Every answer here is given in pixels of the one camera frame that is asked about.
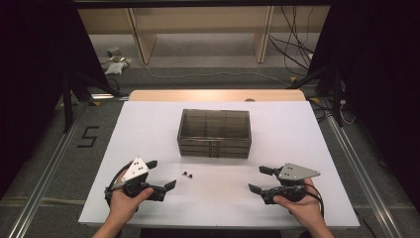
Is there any white crumpled cloth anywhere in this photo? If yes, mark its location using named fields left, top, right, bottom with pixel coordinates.
left=102, top=59, right=133, bottom=75

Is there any smoky transparent drawer cabinet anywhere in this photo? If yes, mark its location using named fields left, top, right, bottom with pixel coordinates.
left=176, top=108, right=253, bottom=160

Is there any black overhead bar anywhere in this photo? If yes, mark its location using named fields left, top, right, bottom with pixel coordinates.
left=71, top=0, right=334, bottom=10

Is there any black curtain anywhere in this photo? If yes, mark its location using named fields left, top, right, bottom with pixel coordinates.
left=0, top=0, right=111, bottom=201
left=307, top=0, right=420, bottom=214

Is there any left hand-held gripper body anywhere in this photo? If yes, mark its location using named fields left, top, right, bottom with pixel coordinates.
left=104, top=156, right=166, bottom=202

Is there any light wooden shelf frame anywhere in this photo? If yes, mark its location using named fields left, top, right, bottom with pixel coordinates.
left=77, top=5, right=331, bottom=65

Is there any bundle of black cables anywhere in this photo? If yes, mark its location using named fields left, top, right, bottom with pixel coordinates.
left=267, top=5, right=315, bottom=72

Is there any black metal stand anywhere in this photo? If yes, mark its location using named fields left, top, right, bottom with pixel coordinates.
left=60, top=70, right=124, bottom=134
left=286, top=64, right=346, bottom=127

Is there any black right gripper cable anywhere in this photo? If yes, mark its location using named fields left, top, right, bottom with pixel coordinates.
left=304, top=182, right=326, bottom=220

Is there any aluminium floor rail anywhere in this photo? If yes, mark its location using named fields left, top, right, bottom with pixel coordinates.
left=325, top=112, right=403, bottom=238
left=7, top=93, right=131, bottom=238

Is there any person's right hand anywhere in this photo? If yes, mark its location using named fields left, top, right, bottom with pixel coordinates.
left=272, top=178, right=327, bottom=230

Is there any person's left hand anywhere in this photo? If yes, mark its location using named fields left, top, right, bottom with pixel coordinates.
left=107, top=170, right=156, bottom=229

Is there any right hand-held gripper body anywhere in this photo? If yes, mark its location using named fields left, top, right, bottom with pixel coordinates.
left=261, top=162, right=321, bottom=205

